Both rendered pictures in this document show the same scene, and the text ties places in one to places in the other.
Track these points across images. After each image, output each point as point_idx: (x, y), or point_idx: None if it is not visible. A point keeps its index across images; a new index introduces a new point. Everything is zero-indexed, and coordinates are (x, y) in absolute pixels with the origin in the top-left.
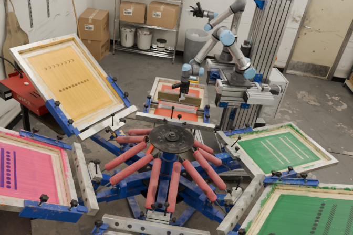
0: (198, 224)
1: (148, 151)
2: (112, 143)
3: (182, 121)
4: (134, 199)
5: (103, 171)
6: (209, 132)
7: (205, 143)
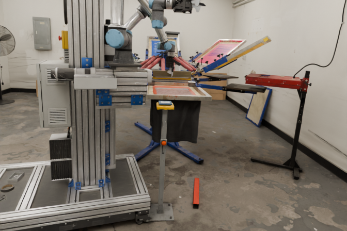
0: (135, 151)
1: (196, 185)
2: (202, 84)
3: None
4: (186, 152)
5: (226, 169)
6: (119, 194)
7: (128, 177)
